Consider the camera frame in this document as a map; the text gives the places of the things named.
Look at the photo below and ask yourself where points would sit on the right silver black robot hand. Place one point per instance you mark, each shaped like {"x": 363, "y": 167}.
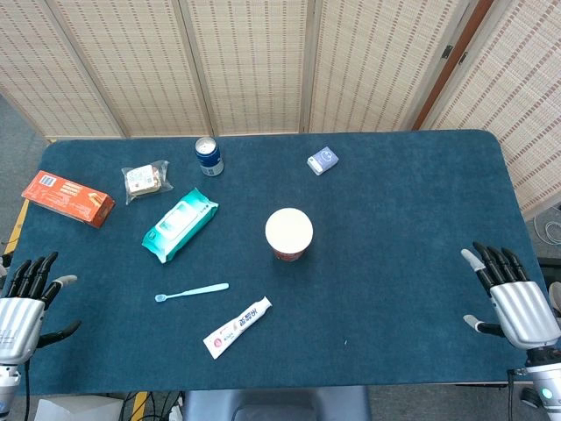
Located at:
{"x": 523, "y": 311}

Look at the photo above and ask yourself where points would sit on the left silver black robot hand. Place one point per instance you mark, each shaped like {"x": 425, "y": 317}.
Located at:
{"x": 22, "y": 324}

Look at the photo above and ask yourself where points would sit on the light blue toothbrush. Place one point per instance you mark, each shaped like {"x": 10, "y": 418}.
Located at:
{"x": 197, "y": 290}

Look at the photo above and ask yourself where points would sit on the white toothpaste tube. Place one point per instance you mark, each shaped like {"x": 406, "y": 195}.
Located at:
{"x": 236, "y": 326}

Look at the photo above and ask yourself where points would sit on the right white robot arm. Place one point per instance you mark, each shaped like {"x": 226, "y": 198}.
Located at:
{"x": 545, "y": 381}

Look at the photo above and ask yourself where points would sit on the black caster wheel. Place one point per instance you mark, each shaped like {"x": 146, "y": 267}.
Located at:
{"x": 530, "y": 397}

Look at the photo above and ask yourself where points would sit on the orange cardboard box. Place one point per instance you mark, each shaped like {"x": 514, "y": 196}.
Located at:
{"x": 66, "y": 195}

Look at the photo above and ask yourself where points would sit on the blue table cloth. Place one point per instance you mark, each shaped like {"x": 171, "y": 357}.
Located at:
{"x": 394, "y": 263}

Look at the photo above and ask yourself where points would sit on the teal wet wipes pack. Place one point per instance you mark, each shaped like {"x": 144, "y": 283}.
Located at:
{"x": 179, "y": 223}

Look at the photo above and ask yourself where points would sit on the sandwich in clear wrapper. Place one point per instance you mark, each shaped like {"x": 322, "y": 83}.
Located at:
{"x": 142, "y": 180}

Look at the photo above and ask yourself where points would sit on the red paper noodle cup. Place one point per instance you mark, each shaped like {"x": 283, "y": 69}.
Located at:
{"x": 289, "y": 230}

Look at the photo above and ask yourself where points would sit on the blue white drink can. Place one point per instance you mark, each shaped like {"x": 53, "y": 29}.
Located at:
{"x": 210, "y": 160}

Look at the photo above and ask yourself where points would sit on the small blue tissue pack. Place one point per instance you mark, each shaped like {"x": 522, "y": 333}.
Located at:
{"x": 323, "y": 160}

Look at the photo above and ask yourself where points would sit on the black screen hinge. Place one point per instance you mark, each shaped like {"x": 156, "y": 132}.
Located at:
{"x": 463, "y": 58}
{"x": 447, "y": 52}

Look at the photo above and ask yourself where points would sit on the grey blue padded seat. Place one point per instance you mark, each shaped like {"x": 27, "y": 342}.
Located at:
{"x": 276, "y": 405}

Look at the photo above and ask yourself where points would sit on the bamboo folding screen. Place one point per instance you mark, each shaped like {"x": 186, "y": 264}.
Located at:
{"x": 254, "y": 66}

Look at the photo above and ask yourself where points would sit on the brown wooden post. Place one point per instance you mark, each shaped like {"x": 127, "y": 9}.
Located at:
{"x": 451, "y": 61}

